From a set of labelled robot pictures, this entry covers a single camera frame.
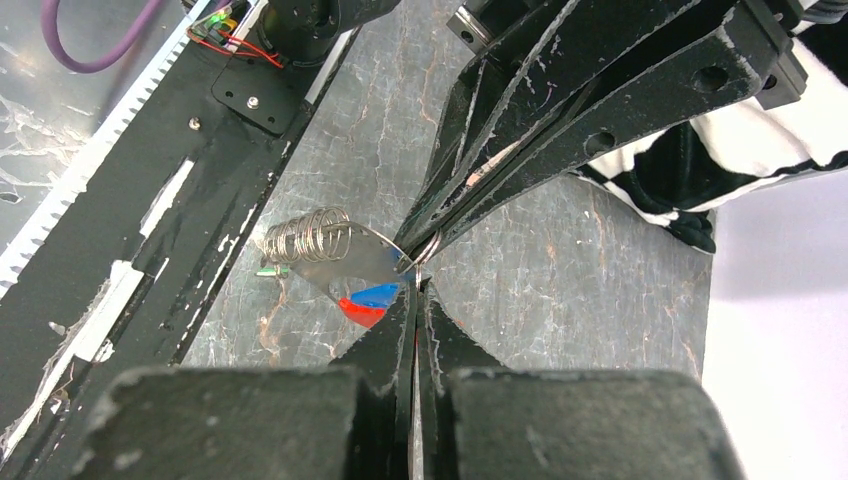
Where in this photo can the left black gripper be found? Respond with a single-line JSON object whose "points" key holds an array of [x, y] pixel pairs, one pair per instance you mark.
{"points": [[714, 55]]}

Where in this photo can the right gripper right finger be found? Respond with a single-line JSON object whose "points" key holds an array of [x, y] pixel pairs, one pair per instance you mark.
{"points": [[483, 420]]}

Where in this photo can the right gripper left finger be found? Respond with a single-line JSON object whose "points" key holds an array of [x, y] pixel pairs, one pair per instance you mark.
{"points": [[350, 419]]}

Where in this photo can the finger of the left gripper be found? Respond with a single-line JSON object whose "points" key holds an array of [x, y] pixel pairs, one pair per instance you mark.
{"points": [[526, 81]]}

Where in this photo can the key with blue tag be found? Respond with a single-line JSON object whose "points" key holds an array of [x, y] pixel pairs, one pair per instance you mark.
{"points": [[369, 305]]}

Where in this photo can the metal key holder red handle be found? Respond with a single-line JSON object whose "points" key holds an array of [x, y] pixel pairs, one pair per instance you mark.
{"points": [[339, 256]]}

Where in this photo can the key with green tag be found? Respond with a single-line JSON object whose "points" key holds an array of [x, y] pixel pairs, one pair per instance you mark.
{"points": [[275, 271]]}

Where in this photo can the black white checkered cloth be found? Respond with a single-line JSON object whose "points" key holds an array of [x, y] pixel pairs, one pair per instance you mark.
{"points": [[673, 179]]}

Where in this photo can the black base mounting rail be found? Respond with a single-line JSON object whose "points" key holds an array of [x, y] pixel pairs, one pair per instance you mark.
{"points": [[122, 261]]}

